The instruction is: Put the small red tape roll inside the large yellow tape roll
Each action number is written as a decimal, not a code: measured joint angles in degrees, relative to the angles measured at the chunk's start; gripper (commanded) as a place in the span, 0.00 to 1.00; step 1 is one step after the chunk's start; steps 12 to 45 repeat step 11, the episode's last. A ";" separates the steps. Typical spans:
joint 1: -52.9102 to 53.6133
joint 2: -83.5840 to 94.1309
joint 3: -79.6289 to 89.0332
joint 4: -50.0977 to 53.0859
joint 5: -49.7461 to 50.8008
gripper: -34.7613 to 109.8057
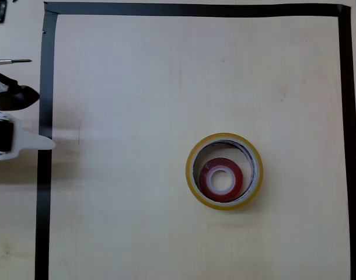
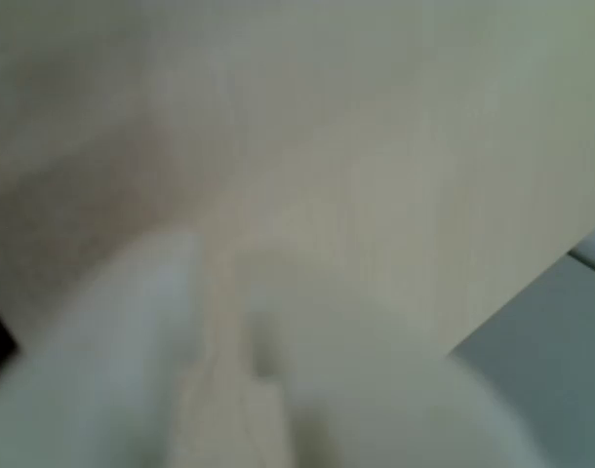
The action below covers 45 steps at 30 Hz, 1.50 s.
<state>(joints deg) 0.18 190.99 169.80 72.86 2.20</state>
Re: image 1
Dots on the thin metal screwdriver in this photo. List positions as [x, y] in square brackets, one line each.
[20, 60]

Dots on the small red tape roll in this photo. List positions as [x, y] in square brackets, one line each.
[205, 181]

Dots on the large yellow tape roll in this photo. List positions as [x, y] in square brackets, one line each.
[224, 206]

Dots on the black webcam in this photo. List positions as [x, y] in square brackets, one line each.
[17, 97]

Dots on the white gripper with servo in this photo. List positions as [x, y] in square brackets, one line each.
[1, 136]

